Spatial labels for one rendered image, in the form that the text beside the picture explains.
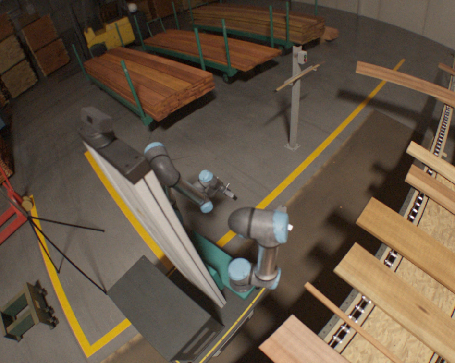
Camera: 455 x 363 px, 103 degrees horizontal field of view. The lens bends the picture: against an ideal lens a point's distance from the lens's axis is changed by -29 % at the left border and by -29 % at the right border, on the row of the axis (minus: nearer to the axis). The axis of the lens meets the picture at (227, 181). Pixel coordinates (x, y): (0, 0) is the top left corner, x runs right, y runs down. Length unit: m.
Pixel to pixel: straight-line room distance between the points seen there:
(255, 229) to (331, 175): 2.09
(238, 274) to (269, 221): 0.44
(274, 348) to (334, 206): 1.76
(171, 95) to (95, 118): 2.63
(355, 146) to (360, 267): 2.16
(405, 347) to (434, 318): 0.22
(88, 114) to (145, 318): 1.10
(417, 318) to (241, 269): 1.01
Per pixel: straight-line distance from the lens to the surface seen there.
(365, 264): 1.47
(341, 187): 2.84
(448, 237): 1.92
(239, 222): 0.93
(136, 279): 1.53
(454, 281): 1.75
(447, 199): 2.05
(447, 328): 1.65
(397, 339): 1.51
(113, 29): 8.21
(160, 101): 3.16
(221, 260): 1.55
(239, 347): 2.15
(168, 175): 1.21
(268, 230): 0.91
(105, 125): 0.62
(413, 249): 1.64
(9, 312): 3.35
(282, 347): 1.28
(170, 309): 1.40
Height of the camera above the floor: 2.15
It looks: 50 degrees down
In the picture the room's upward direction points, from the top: 11 degrees counter-clockwise
